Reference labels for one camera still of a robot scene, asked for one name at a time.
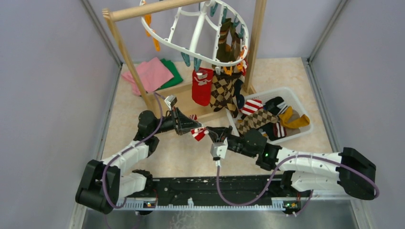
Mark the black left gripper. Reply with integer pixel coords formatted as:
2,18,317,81
151,106,201,135

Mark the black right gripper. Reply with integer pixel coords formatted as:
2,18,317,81
206,126,257,158

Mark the brown argyle sock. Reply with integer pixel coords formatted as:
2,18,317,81
223,73,241,118
210,73,227,112

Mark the white clothes clip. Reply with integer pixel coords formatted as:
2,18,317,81
215,66,221,75

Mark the teal clothes clip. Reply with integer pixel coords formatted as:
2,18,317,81
181,52,191,67
193,57,202,72

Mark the red white striped sock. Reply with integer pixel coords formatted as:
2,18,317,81
191,124,209,141

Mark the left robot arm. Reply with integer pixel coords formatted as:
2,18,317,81
75,107,206,214

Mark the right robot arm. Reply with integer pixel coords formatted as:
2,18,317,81
204,126,380,200

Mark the wooden hanger rack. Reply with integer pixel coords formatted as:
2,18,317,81
102,0,267,136

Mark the orange clothes clip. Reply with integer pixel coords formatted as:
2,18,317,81
223,66,233,75

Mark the orange clip at back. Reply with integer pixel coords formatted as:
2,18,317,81
144,14,160,52

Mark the white round clip hanger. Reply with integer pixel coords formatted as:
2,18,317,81
141,0,249,67

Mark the green cloth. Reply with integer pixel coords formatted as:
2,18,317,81
159,59,183,90

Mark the black sock in basket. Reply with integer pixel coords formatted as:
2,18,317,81
259,96,289,141

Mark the pink cloth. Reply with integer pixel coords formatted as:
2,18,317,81
135,57,173,93

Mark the white plastic laundry basket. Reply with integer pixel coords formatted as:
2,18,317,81
244,87,313,145

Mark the navy white red hanging sock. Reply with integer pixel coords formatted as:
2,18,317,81
234,60,248,109

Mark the olive striped hanging sock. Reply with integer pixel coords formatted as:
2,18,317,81
216,18,234,62

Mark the yellow sock in basket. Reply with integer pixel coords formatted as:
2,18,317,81
279,106,310,129

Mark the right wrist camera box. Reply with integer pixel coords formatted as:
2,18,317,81
210,138,228,161

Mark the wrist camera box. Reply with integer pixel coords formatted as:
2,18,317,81
164,95,178,111
210,138,228,161

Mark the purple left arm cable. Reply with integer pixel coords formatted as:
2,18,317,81
102,92,167,229

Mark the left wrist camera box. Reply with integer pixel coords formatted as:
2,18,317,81
164,95,178,111

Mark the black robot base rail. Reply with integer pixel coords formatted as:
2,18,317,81
118,175,312,215

